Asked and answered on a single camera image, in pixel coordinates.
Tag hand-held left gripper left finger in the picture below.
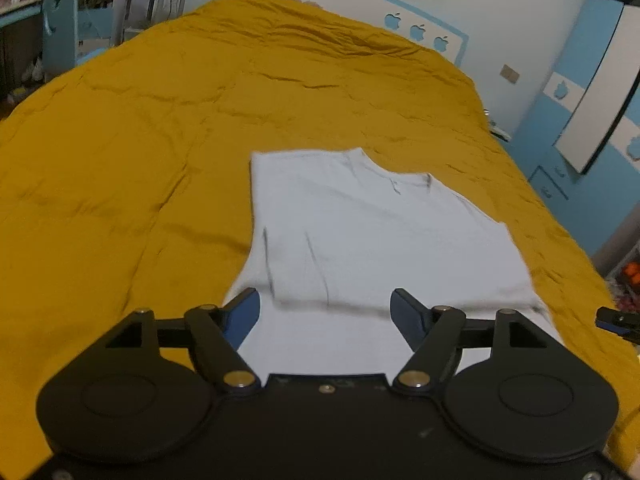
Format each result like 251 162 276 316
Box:
103 287 263 395

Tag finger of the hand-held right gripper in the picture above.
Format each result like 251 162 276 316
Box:
595 306 640 346

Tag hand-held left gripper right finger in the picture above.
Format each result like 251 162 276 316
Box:
389 287 550 393

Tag white sleeveless shirt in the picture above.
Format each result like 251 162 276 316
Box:
222 147 566 376

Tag mustard yellow blanket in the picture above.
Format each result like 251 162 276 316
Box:
0 0 640 480

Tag blue and white wardrobe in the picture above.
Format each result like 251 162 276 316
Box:
510 0 640 281

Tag blue wooden chair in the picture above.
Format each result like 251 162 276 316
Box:
41 0 82 82

